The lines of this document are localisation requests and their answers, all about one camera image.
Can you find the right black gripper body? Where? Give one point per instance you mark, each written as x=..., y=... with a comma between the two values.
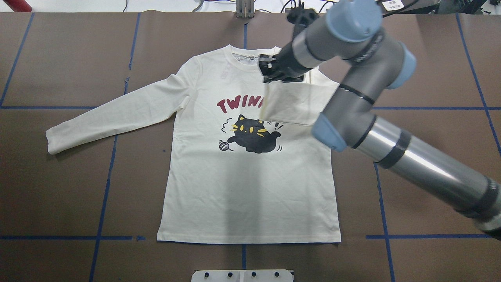
x=288, y=61

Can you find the aluminium frame post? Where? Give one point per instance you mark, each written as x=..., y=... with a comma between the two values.
x=245, y=9

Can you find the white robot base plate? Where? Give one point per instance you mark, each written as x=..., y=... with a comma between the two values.
x=244, y=275

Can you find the red cylindrical bottle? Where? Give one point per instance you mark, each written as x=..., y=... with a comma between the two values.
x=19, y=6

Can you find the cream long-sleeve cat shirt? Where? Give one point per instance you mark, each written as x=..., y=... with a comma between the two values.
x=244, y=167

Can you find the right silver-grey robot arm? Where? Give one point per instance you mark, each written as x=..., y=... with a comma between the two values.
x=352, y=31

